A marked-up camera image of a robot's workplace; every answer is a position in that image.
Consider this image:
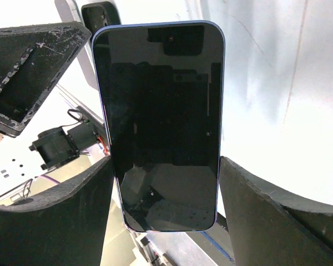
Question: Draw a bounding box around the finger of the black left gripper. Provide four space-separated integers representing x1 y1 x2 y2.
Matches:
0 22 91 137
81 1 121 41

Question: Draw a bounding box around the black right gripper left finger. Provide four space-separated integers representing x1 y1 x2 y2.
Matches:
0 157 114 265

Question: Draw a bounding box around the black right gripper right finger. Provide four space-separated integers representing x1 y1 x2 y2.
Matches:
219 157 333 265

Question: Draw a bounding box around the blue smartphone black screen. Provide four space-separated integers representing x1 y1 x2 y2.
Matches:
92 20 226 232

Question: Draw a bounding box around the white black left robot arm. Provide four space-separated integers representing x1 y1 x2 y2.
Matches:
0 1 119 204

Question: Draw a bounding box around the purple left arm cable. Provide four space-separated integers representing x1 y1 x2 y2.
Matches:
41 173 62 185

